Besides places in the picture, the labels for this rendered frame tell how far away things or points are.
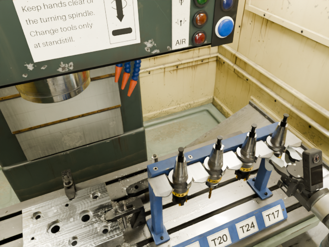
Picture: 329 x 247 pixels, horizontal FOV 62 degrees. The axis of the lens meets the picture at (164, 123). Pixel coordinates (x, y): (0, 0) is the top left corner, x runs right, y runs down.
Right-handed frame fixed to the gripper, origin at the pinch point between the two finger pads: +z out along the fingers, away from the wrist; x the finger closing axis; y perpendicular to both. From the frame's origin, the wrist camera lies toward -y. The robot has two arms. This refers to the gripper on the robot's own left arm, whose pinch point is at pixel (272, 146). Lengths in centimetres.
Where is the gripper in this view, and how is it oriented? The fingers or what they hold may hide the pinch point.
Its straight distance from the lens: 93.1
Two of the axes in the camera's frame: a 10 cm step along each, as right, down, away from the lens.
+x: 9.2, -2.7, 3.0
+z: -4.0, -6.0, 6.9
